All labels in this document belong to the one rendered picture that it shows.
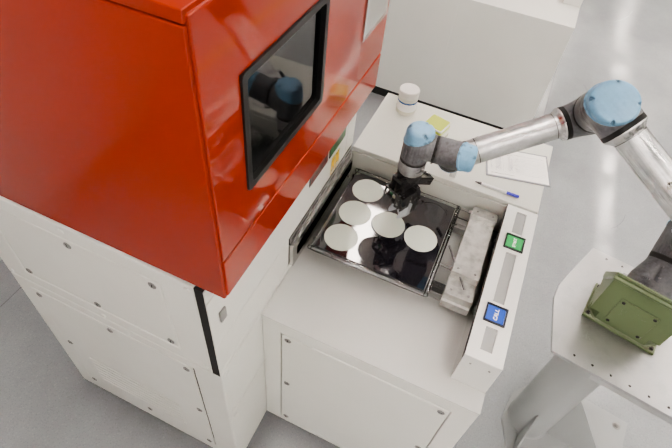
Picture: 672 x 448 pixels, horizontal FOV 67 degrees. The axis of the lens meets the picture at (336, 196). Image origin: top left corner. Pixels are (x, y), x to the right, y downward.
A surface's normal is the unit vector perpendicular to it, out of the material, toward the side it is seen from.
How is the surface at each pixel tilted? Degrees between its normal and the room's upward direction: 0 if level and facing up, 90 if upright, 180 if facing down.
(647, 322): 90
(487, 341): 0
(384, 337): 0
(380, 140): 0
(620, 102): 38
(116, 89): 90
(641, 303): 90
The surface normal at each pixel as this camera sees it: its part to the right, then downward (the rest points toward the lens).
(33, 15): -0.41, 0.65
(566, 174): 0.08, -0.67
